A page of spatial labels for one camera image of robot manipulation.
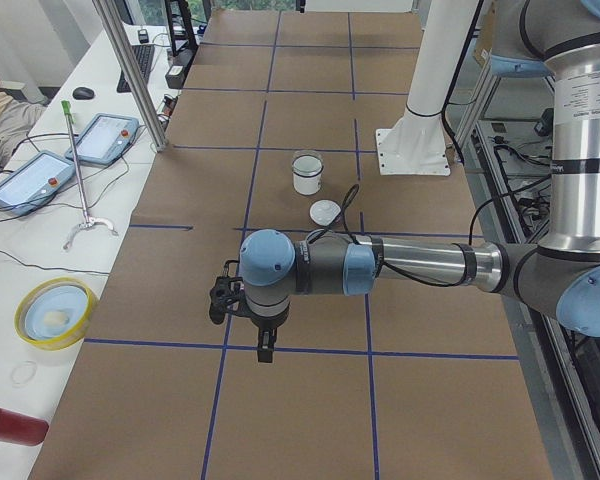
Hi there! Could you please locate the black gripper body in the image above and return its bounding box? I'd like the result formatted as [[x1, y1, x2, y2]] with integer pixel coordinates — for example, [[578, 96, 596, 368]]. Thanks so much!
[[251, 314, 282, 333]]

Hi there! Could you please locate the clear plastic funnel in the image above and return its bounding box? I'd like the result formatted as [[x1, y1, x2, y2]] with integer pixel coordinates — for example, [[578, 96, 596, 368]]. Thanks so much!
[[292, 150, 324, 176]]

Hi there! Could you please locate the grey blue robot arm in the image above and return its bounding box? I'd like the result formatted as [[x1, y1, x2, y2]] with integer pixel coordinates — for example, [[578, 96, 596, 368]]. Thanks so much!
[[209, 1, 600, 363]]

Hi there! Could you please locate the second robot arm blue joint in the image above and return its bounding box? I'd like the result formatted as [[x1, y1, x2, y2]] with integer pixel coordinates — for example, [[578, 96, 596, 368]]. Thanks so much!
[[490, 53, 554, 78]]

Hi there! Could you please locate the white mug lid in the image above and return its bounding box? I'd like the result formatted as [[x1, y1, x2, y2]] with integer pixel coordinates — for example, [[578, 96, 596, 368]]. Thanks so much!
[[309, 199, 341, 227]]

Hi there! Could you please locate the white enamel mug blue rim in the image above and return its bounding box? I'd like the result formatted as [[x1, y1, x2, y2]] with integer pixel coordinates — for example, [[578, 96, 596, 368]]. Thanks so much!
[[292, 150, 324, 196]]

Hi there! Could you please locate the reacher grabber stick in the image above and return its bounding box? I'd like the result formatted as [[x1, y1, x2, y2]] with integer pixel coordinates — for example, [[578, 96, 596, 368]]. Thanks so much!
[[61, 100, 118, 251]]

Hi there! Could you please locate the yellow tape roll with bowl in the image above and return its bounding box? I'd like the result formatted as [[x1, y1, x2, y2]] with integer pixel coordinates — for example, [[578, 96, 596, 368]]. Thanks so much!
[[14, 277, 98, 351]]

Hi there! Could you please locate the far teach pendant tablet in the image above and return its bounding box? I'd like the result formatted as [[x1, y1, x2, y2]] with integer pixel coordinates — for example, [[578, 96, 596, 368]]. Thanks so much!
[[75, 113, 139, 166]]

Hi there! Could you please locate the teach pendant tablet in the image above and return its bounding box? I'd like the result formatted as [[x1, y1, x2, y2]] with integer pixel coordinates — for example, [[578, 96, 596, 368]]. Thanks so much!
[[75, 113, 139, 166], [0, 150, 75, 215]]

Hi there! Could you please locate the black box with label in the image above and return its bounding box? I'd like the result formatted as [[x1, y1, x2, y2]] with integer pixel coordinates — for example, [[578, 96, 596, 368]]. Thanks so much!
[[165, 48, 195, 90]]

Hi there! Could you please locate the near teach pendant tablet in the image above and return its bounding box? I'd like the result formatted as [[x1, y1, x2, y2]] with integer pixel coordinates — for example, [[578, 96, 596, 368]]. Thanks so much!
[[0, 150, 75, 215]]

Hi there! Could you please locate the red bottle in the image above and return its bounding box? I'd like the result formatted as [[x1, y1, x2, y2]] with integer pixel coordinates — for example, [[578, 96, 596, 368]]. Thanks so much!
[[0, 408, 49, 446]]

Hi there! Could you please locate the black computer mouse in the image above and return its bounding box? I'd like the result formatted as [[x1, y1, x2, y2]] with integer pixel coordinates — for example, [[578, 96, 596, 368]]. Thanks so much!
[[72, 86, 95, 100]]

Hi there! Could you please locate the black keyboard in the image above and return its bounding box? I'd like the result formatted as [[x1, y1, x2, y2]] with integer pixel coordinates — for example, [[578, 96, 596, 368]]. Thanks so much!
[[116, 43, 157, 94]]

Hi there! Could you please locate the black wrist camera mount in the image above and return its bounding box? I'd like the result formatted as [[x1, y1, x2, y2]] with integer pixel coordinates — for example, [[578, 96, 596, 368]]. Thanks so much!
[[209, 260, 248, 325]]

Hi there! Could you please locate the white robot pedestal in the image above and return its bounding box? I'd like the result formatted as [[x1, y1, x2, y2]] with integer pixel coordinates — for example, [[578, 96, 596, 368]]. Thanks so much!
[[376, 0, 482, 176]]

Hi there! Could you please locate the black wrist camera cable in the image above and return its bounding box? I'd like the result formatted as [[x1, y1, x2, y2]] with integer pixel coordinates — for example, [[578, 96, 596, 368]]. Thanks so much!
[[307, 183, 556, 288]]

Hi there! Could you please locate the aluminium frame post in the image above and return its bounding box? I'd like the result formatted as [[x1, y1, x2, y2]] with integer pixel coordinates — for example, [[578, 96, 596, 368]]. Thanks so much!
[[93, 0, 167, 152]]

